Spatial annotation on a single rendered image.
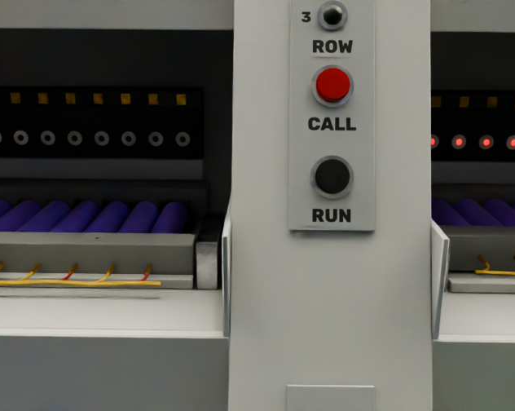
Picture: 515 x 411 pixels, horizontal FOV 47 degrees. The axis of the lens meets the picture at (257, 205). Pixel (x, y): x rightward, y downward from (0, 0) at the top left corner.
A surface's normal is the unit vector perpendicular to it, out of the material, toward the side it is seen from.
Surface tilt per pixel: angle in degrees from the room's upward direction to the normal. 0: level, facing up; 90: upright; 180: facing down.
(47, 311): 20
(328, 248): 90
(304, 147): 90
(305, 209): 90
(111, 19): 110
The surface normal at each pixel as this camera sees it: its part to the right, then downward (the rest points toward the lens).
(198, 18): -0.01, 0.29
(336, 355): -0.01, -0.06
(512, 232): 0.00, -0.96
